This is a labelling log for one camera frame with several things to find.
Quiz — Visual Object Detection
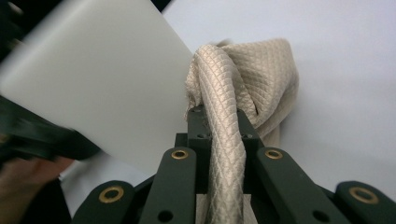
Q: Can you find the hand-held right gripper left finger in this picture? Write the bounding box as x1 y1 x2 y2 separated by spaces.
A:
176 105 213 194

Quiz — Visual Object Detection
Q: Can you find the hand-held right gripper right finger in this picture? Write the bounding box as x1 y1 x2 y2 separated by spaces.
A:
237 109 265 194

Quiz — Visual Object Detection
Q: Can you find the beige quilted cloth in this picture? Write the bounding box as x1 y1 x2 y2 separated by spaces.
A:
185 37 300 224

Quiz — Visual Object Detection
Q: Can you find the white cylinder speaker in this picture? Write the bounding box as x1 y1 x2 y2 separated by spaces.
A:
0 0 194 177

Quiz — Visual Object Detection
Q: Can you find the white table cover sheet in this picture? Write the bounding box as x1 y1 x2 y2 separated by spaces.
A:
59 0 396 218

